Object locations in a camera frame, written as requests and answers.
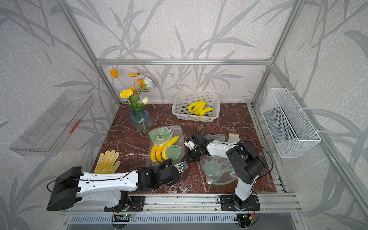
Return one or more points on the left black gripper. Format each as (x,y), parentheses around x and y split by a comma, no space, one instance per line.
(168,165)

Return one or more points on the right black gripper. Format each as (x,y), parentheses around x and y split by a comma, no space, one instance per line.
(187,155)

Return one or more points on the zip-top bag with bananas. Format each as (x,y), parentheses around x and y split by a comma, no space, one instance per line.
(161,136)
(216,166)

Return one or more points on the yellow banana taken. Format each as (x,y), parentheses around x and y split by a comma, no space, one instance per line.
(205,111)
(194,106)

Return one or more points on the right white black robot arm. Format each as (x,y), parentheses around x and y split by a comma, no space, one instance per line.
(246,162)

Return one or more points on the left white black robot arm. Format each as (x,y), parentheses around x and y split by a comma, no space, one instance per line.
(110,190)

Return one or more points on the left bag banana two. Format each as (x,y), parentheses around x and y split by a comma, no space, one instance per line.
(164,157)

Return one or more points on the left bag banana three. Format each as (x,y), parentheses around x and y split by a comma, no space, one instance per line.
(153,154)

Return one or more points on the left bag banana one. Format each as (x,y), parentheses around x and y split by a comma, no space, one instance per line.
(171,142)

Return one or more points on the white work glove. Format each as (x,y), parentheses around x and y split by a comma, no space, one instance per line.
(233,138)

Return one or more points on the yellow work glove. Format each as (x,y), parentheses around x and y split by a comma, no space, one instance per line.
(108,162)

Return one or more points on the white plastic basket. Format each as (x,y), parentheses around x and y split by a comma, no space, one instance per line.
(184,99)

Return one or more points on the blue glass vase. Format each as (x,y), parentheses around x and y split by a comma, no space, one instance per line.
(141,120)

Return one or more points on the artificial flower bouquet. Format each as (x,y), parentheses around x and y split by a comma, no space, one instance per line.
(133,93)

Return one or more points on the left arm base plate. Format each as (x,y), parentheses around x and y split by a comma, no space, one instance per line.
(134,204)

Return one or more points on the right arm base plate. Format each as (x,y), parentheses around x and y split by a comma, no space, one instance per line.
(233,203)

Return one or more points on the white wire mesh basket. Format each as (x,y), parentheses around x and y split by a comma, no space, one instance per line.
(291,130)

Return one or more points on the aluminium front rail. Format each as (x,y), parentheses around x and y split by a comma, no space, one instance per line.
(209,203)

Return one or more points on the clear acrylic wall shelf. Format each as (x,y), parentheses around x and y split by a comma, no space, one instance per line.
(53,128)

